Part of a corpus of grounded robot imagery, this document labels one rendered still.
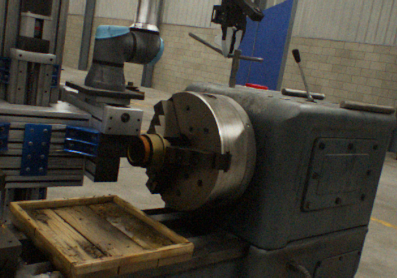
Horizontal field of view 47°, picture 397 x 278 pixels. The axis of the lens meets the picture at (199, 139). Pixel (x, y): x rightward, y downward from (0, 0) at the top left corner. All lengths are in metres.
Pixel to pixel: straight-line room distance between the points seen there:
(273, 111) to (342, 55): 11.24
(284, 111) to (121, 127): 0.63
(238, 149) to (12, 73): 0.89
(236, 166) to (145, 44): 0.77
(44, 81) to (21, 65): 0.10
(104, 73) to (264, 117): 0.69
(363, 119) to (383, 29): 10.67
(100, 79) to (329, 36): 11.29
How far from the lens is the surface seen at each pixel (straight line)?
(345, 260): 1.62
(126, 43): 1.71
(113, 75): 1.69
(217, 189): 1.12
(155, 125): 1.16
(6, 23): 1.76
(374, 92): 11.90
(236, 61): 1.39
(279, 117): 1.18
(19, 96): 1.70
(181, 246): 1.06
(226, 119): 1.13
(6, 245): 0.84
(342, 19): 12.68
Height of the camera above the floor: 1.32
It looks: 10 degrees down
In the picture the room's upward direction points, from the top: 10 degrees clockwise
